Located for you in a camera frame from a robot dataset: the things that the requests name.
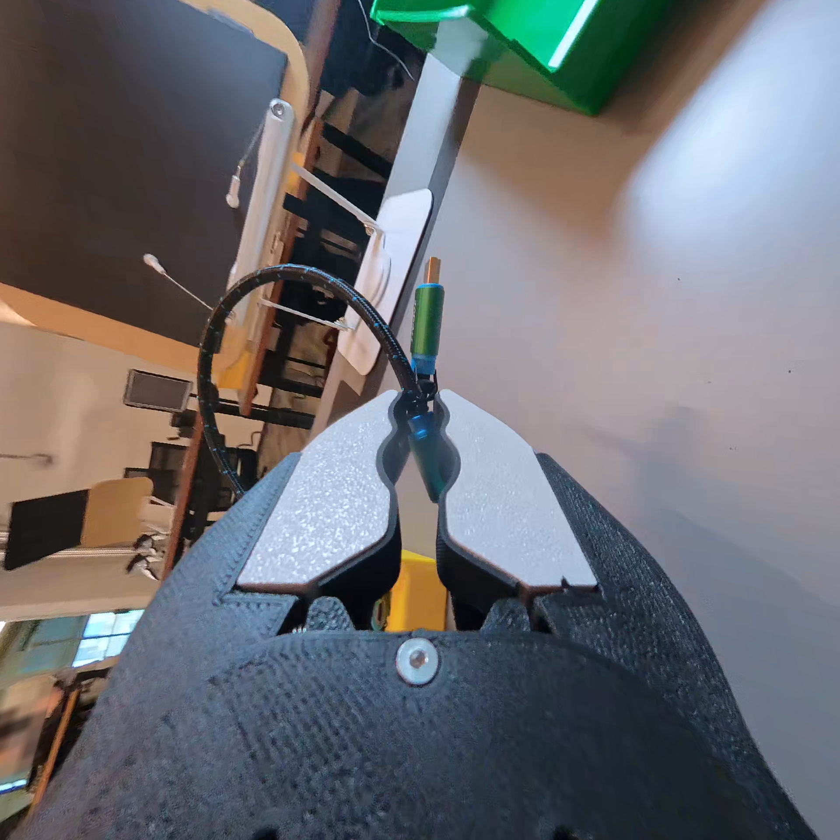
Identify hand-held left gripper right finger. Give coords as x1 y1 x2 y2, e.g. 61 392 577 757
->
434 388 601 596

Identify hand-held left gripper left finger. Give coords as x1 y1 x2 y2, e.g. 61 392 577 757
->
235 388 403 596

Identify yellow plastic bin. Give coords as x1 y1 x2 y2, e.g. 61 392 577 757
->
384 550 450 632

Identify braided hdmi cable green plugs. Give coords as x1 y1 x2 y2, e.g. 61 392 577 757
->
197 257 457 505

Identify green plastic bin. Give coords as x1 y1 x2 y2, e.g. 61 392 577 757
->
369 0 657 118

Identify small yellow bin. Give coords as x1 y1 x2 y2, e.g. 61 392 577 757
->
217 344 260 391

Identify beige chair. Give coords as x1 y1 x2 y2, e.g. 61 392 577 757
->
82 478 155 546

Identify grey framed screen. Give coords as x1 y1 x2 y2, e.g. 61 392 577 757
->
123 369 193 413

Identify black background screen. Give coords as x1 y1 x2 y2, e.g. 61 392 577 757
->
3 489 89 571

